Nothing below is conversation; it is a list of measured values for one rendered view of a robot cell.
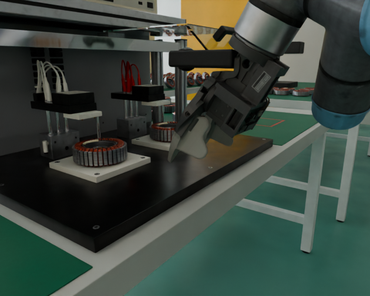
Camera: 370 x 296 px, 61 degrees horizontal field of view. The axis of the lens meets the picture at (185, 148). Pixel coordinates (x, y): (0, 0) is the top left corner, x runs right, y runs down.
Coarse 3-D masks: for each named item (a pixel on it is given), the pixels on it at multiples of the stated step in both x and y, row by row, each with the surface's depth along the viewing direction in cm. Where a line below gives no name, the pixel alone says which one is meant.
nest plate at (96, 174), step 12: (72, 156) 69; (132, 156) 69; (144, 156) 69; (60, 168) 63; (72, 168) 62; (84, 168) 62; (96, 168) 62; (108, 168) 62; (120, 168) 62; (132, 168) 64; (96, 180) 57
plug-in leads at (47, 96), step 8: (40, 64) 68; (56, 72) 69; (40, 80) 71; (56, 80) 72; (64, 80) 71; (40, 88) 72; (48, 88) 68; (56, 88) 72; (64, 88) 71; (40, 96) 71; (48, 96) 68
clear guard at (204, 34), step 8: (176, 24) 69; (184, 24) 68; (192, 24) 70; (120, 32) 84; (128, 32) 84; (136, 32) 84; (144, 32) 84; (152, 32) 84; (160, 32) 84; (168, 32) 84; (176, 32) 84; (184, 32) 84; (192, 32) 67; (200, 32) 69; (208, 32) 73; (200, 40) 67; (208, 40) 70; (224, 40) 76; (208, 48) 67; (216, 48) 70; (224, 48) 73; (232, 48) 76
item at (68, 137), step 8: (40, 136) 72; (48, 136) 70; (56, 136) 71; (64, 136) 72; (72, 136) 74; (40, 144) 73; (56, 144) 71; (64, 144) 73; (72, 144) 75; (48, 152) 71; (56, 152) 71; (64, 152) 73
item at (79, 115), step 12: (60, 96) 65; (72, 96) 64; (84, 96) 66; (36, 108) 71; (48, 108) 68; (60, 108) 65; (72, 108) 64; (84, 108) 67; (96, 108) 69; (48, 120) 71; (48, 132) 72
